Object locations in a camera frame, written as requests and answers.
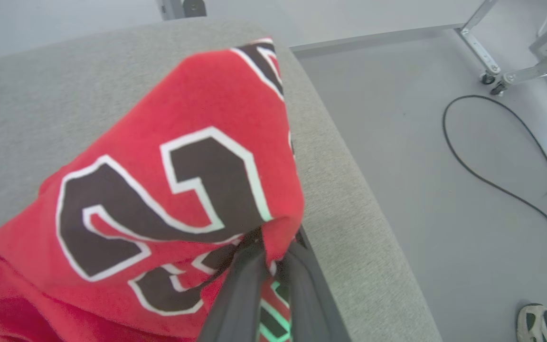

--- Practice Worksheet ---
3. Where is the dark grey bracket foot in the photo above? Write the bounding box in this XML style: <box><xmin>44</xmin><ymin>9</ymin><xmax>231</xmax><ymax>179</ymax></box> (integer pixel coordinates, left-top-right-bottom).
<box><xmin>182</xmin><ymin>0</ymin><xmax>207</xmax><ymax>19</ymax></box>

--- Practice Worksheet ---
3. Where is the black floor cable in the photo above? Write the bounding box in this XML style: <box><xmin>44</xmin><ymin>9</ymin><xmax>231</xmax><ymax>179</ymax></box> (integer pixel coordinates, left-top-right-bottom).
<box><xmin>442</xmin><ymin>95</ymin><xmax>547</xmax><ymax>267</ymax></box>

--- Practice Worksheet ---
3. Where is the grey metal wheeled frame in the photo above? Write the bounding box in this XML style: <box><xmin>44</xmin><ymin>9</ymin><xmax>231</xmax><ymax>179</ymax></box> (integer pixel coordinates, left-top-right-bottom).
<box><xmin>454</xmin><ymin>0</ymin><xmax>547</xmax><ymax>88</ymax></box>

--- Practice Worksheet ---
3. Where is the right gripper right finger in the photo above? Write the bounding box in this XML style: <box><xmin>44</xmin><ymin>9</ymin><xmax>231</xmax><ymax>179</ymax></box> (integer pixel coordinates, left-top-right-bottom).
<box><xmin>284</xmin><ymin>237</ymin><xmax>351</xmax><ymax>342</ymax></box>

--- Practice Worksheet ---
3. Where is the white and black sneaker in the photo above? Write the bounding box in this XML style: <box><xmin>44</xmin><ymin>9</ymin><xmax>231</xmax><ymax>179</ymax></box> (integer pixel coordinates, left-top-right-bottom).
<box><xmin>516</xmin><ymin>303</ymin><xmax>547</xmax><ymax>342</ymax></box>

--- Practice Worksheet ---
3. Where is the red and white basketball jersey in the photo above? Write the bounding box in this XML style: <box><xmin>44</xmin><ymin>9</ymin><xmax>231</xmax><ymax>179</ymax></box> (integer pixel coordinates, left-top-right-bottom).
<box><xmin>0</xmin><ymin>37</ymin><xmax>306</xmax><ymax>342</ymax></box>

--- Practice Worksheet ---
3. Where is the grey fabric sofa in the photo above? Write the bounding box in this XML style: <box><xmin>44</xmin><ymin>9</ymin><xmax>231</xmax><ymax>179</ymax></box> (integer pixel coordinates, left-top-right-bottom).
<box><xmin>0</xmin><ymin>17</ymin><xmax>443</xmax><ymax>342</ymax></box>

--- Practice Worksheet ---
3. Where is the white angled frame post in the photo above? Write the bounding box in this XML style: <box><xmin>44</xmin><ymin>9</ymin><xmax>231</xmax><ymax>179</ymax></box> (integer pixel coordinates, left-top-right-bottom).
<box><xmin>155</xmin><ymin>0</ymin><xmax>185</xmax><ymax>21</ymax></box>

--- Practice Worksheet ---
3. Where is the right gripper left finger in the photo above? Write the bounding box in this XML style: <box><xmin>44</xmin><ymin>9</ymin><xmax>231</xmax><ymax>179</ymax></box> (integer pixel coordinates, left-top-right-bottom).
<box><xmin>198</xmin><ymin>230</ymin><xmax>267</xmax><ymax>342</ymax></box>

